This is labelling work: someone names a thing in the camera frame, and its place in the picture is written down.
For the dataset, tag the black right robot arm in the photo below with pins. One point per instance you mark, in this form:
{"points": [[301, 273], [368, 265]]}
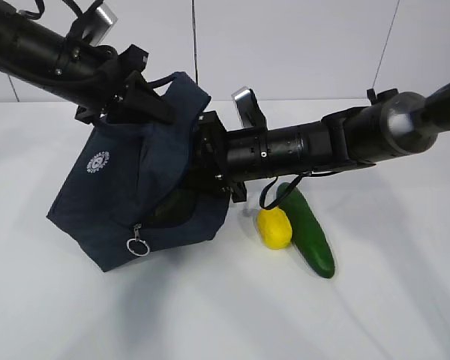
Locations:
{"points": [[393, 125]]}

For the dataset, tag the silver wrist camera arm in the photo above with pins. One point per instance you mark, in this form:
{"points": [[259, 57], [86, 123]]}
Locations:
{"points": [[248, 108], [99, 22]]}

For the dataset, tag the yellow lemon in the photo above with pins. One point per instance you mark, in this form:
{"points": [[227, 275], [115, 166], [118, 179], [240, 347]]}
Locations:
{"points": [[274, 228]]}

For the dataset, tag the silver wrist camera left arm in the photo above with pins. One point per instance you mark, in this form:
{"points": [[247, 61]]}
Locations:
{"points": [[99, 22]]}

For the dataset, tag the dark navy fabric lunch bag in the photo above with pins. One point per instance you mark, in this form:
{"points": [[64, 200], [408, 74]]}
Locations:
{"points": [[123, 198]]}

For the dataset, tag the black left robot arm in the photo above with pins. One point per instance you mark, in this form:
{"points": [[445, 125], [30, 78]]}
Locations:
{"points": [[74, 67]]}

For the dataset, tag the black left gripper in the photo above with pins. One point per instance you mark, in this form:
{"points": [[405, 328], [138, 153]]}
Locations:
{"points": [[119, 90]]}

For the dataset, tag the green cucumber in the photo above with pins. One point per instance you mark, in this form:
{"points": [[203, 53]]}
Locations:
{"points": [[308, 235]]}

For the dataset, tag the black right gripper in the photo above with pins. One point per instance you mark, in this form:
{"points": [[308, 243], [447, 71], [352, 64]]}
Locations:
{"points": [[209, 172]]}

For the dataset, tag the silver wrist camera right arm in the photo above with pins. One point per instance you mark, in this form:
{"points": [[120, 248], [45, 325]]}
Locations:
{"points": [[248, 108]]}

